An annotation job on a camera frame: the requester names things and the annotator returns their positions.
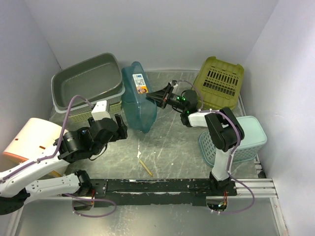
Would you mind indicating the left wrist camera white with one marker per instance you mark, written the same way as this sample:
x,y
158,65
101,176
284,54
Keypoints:
x,y
100,110

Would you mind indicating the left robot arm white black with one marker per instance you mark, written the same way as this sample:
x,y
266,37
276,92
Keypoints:
x,y
24,184

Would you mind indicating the small wooden stick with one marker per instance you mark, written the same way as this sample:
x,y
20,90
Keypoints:
x,y
145,167

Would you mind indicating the cream cylindrical appliance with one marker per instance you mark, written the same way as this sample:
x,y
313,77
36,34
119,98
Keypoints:
x,y
35,140

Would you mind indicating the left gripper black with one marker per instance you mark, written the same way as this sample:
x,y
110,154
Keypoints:
x,y
122,132

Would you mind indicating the pale yellow perforated basket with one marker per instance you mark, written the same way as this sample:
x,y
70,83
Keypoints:
x,y
85,115

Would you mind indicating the grey plastic tub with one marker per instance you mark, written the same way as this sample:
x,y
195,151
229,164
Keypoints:
x,y
103,66

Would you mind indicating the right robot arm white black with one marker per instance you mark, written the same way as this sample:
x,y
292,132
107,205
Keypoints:
x,y
225,132

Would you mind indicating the teal transparent plastic tub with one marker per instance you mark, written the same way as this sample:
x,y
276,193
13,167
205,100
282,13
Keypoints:
x,y
140,112

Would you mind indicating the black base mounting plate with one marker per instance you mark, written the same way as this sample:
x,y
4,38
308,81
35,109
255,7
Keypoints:
x,y
144,192

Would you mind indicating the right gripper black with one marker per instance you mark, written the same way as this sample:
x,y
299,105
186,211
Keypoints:
x,y
165,93

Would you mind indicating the light blue perforated basket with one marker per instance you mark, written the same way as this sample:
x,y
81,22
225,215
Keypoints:
x,y
255,138

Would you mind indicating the olive green plastic basket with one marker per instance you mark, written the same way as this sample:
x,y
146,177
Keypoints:
x,y
219,83

